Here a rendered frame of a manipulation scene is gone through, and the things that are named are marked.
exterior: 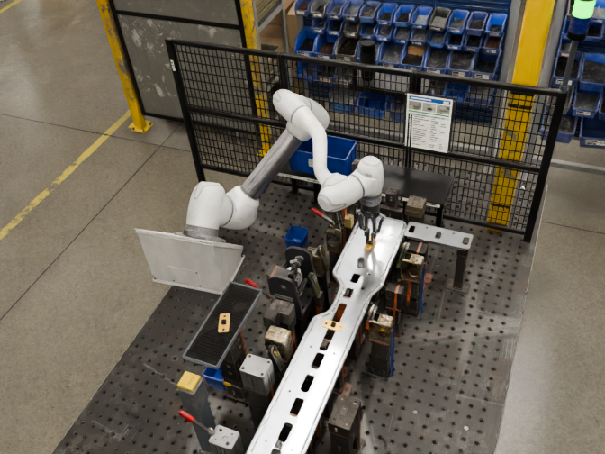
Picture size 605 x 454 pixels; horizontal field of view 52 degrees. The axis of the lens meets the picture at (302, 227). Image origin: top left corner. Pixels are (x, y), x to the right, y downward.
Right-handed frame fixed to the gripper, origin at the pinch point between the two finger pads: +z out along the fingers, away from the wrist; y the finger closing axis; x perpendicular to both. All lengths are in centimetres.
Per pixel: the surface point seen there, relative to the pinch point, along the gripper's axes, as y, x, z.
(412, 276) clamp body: 21.4, -8.1, 9.4
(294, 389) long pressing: -3, -78, 6
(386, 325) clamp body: 20.2, -42.9, 1.3
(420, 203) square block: 15.2, 27.2, -0.7
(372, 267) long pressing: 4.7, -12.1, 5.4
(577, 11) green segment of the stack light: 62, 53, -84
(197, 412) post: -32, -98, 4
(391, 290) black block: 15.7, -21.2, 6.4
